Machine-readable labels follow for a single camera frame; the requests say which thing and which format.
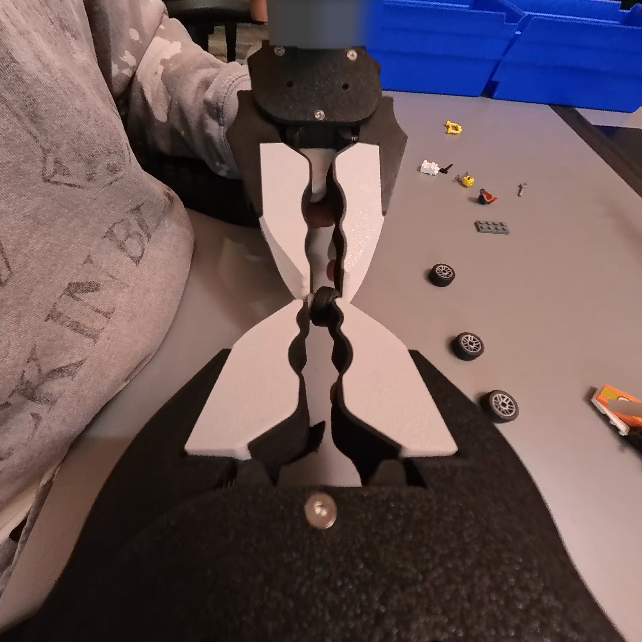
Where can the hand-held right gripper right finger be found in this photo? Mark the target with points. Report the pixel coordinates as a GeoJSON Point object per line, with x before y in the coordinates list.
{"type": "Point", "coordinates": [396, 396]}

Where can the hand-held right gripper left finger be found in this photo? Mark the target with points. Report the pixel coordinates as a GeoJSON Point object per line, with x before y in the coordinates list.
{"type": "Point", "coordinates": [246, 396]}

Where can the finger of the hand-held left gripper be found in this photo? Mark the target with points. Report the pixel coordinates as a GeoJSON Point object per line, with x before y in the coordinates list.
{"type": "Point", "coordinates": [286, 206]}
{"type": "Point", "coordinates": [363, 206]}

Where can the black lego tire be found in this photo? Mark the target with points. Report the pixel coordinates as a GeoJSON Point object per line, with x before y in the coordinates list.
{"type": "Point", "coordinates": [324, 306]}
{"type": "Point", "coordinates": [468, 346]}
{"type": "Point", "coordinates": [442, 275]}
{"type": "Point", "coordinates": [501, 405]}

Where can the orange white lego car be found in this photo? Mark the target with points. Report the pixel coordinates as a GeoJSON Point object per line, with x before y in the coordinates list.
{"type": "Point", "coordinates": [620, 406]}

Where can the small dark lego pieces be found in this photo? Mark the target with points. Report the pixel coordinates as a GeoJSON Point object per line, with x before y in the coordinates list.
{"type": "Point", "coordinates": [431, 168]}

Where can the grey lego plate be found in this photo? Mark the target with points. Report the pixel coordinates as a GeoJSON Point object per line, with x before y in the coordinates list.
{"type": "Point", "coordinates": [492, 227]}

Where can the black honeycomb wrist rest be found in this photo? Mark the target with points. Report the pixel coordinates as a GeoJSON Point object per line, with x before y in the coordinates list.
{"type": "Point", "coordinates": [216, 196]}

